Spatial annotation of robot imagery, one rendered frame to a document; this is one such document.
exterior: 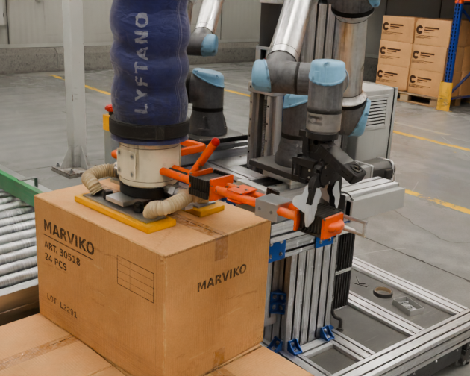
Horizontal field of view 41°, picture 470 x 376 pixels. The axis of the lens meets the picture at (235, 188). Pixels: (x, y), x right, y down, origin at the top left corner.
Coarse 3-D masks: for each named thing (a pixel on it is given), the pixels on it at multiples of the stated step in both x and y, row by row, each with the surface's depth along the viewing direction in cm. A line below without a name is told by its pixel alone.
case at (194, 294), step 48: (48, 192) 194; (48, 240) 190; (96, 240) 172; (144, 240) 162; (192, 240) 163; (240, 240) 173; (48, 288) 196; (96, 288) 177; (144, 288) 162; (192, 288) 163; (240, 288) 178; (96, 336) 182; (144, 336) 166; (192, 336) 168; (240, 336) 184
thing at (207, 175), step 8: (208, 168) 170; (192, 176) 164; (200, 176) 167; (208, 176) 167; (216, 176) 168; (224, 176) 164; (232, 176) 166; (192, 184) 166; (200, 184) 162; (208, 184) 161; (216, 184) 162; (224, 184) 164; (192, 192) 165; (200, 192) 163; (208, 192) 162
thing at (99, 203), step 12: (108, 192) 182; (84, 204) 184; (96, 204) 180; (108, 204) 179; (132, 204) 180; (120, 216) 173; (132, 216) 171; (168, 216) 174; (144, 228) 166; (156, 228) 167
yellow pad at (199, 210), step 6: (192, 204) 183; (198, 204) 183; (204, 204) 183; (210, 204) 185; (216, 204) 185; (222, 204) 185; (186, 210) 183; (192, 210) 181; (198, 210) 179; (204, 210) 180; (210, 210) 182; (216, 210) 183; (222, 210) 186; (198, 216) 180
